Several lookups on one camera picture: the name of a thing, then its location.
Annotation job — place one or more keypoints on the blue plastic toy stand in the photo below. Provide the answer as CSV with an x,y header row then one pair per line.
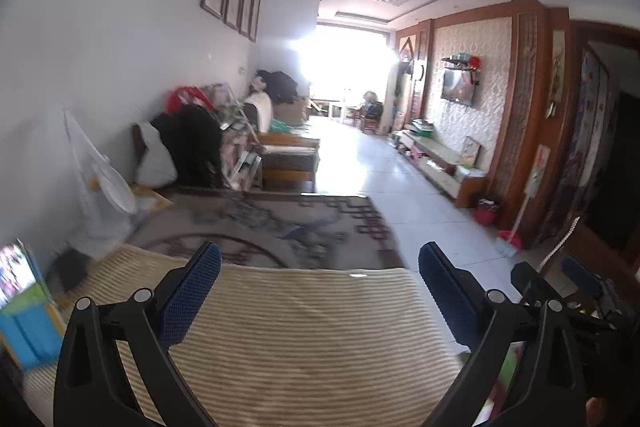
x,y
30,332

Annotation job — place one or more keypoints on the red dustpan with broom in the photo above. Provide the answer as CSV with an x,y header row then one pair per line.
x,y
511,241

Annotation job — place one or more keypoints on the yellow checked table cloth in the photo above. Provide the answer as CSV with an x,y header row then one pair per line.
x,y
310,332

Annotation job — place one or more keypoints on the black tablet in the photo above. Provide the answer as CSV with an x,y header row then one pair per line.
x,y
70,269

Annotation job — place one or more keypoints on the wall television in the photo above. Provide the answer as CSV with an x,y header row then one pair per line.
x,y
457,87

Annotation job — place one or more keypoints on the glossy picture boards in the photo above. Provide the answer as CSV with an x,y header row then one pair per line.
x,y
240,162

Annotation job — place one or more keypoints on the grey patterned rug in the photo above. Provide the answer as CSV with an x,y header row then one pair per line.
x,y
240,227

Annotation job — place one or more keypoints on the black bag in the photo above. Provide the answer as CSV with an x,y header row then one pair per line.
x,y
280,87

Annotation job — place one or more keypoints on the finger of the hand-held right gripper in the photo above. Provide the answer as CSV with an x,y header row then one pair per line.
x,y
582,273
530,282

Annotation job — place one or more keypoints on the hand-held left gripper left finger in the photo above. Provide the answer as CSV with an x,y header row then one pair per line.
x,y
192,294

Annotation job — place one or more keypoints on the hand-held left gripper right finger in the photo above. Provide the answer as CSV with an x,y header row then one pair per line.
x,y
450,294

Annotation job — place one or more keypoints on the flat brown cardboard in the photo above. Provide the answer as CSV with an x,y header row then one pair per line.
x,y
152,202

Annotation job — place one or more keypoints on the red bag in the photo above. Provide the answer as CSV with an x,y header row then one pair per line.
x,y
182,99

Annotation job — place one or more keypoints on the black clothing pile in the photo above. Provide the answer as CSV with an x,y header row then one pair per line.
x,y
195,147

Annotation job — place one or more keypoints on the stack of books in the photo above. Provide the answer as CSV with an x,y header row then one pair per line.
x,y
422,128

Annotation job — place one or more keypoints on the green cushion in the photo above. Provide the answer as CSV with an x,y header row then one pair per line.
x,y
287,127

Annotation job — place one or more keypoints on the hanging wall scroll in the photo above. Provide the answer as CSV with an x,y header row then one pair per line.
x,y
557,72

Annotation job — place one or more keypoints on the small tablet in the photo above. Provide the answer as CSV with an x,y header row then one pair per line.
x,y
12,274

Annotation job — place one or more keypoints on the white table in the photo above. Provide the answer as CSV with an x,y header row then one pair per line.
x,y
330,107

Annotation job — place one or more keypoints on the white cloth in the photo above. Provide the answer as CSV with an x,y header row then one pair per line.
x,y
260,107

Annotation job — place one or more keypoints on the red waste bin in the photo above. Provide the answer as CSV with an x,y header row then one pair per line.
x,y
486,213

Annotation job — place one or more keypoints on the white pillow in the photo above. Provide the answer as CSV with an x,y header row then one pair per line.
x,y
155,162

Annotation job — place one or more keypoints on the low television cabinet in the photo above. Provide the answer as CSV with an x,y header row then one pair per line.
x,y
440,162

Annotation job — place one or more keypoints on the wooden frame sofa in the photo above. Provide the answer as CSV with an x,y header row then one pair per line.
x,y
287,157

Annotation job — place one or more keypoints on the wall shelf with items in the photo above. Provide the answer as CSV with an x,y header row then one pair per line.
x,y
462,63

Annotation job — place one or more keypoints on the green rimmed trash bin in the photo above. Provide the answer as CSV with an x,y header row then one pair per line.
x,y
511,359

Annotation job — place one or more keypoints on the small framed picture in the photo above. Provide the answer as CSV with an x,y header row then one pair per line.
x,y
470,152

